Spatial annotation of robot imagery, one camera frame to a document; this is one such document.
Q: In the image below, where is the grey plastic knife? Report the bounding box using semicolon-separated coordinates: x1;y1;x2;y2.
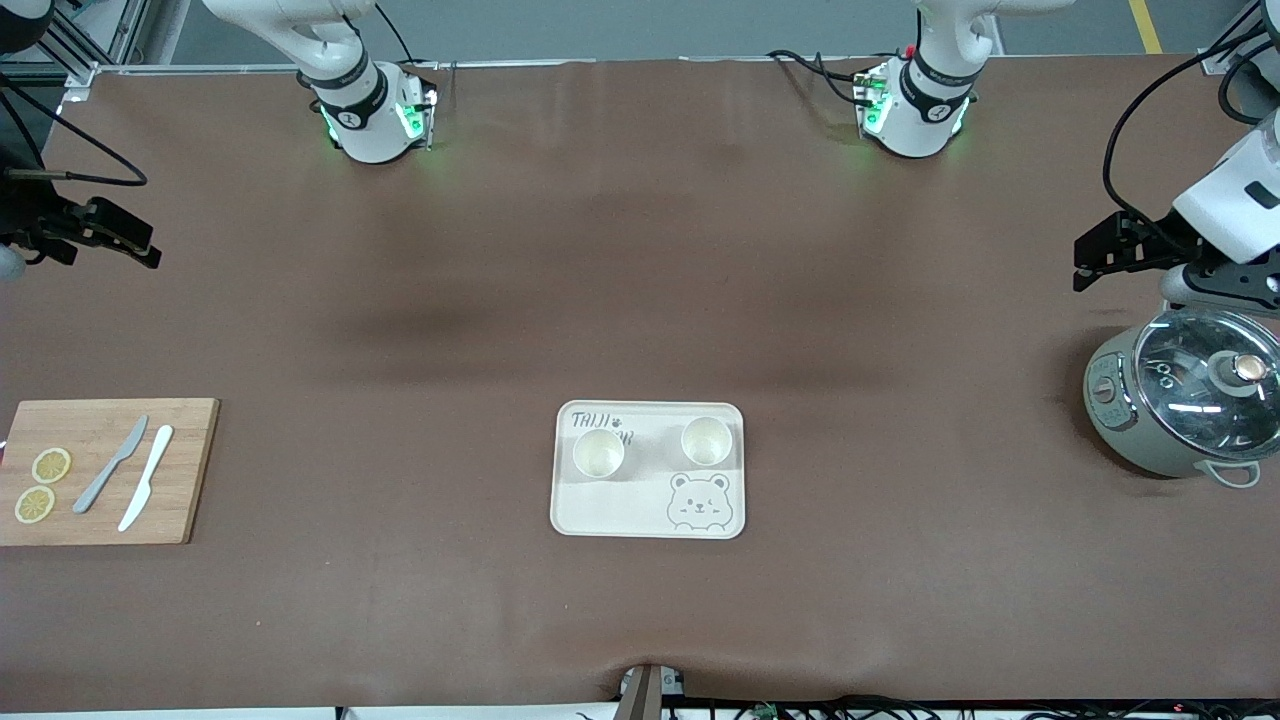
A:
73;415;149;515

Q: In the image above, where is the brown table cover sheet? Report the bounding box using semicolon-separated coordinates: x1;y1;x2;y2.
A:
0;55;1280;713

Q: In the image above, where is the silver table edge rail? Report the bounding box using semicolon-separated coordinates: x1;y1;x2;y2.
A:
95;59;861;73

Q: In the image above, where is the green-lit left base board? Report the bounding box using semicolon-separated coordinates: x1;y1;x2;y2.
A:
853;65;893;136

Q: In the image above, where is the glass pot lid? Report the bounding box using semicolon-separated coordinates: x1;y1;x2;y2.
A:
1133;308;1280;463

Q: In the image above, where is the wooden cutting board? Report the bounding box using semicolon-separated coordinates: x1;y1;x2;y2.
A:
0;398;220;546

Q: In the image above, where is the aluminium frame strut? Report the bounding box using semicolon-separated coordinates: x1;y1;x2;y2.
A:
0;0;151;106
1200;0;1280;76

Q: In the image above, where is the white plastic cup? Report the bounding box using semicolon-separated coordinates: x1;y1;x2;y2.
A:
680;416;735;467
572;428;627;482

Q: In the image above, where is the black right base cable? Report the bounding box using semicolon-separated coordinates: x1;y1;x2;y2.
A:
375;5;416;66

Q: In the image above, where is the cream tray with bear print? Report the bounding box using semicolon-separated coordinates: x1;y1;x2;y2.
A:
550;401;746;540

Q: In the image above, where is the black left camera mount plate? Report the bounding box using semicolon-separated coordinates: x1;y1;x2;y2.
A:
1185;250;1280;313

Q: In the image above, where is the grey electric cooking pot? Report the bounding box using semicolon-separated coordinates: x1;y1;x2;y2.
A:
1083;305;1280;489

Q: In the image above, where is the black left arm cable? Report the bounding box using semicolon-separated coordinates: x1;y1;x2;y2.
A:
1102;25;1280;217

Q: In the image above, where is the white plastic knife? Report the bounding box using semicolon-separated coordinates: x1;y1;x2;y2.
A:
118;425;174;532

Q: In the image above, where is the black base cable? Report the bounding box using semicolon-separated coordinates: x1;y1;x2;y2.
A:
375;5;416;66
768;48;871;106

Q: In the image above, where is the black left base cable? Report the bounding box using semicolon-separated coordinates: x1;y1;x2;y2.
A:
768;48;871;106

